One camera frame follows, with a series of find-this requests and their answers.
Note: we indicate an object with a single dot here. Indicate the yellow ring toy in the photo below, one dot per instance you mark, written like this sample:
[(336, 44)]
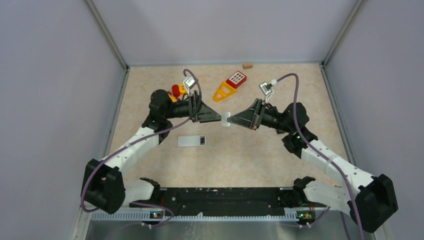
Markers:
[(182, 89)]

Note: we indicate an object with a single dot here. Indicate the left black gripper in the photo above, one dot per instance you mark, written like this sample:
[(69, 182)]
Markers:
[(198, 111)]

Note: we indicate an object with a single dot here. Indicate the yellow triangle toy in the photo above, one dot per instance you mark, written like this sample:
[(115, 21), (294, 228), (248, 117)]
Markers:
[(224, 91)]

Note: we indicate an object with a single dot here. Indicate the red cylinder toy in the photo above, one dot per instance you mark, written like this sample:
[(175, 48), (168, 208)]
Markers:
[(175, 90)]

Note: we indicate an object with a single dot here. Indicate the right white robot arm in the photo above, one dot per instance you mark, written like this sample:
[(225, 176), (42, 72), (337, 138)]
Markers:
[(368, 199)]

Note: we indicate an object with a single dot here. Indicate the small wooden block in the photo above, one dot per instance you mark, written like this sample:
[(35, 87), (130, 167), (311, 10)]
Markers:
[(247, 65)]

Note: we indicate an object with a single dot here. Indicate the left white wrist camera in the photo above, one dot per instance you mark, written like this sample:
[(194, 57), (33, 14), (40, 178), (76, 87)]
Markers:
[(189, 82)]

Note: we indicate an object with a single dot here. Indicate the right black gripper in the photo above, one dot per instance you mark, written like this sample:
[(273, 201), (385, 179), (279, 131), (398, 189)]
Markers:
[(248, 118)]

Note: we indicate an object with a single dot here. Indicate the white remote control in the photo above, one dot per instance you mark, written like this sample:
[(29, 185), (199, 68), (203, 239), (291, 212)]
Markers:
[(191, 141)]

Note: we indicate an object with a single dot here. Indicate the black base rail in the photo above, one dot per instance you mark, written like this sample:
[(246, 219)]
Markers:
[(230, 203)]

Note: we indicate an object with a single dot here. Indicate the red toy block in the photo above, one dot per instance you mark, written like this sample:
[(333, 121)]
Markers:
[(236, 79)]

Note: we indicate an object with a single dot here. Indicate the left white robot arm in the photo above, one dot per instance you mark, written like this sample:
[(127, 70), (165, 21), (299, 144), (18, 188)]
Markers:
[(103, 181)]

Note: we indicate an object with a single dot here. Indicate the orange toy piece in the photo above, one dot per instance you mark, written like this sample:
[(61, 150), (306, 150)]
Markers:
[(173, 99)]

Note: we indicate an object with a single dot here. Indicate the white battery cover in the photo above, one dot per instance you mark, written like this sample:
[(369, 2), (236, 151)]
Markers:
[(224, 119)]

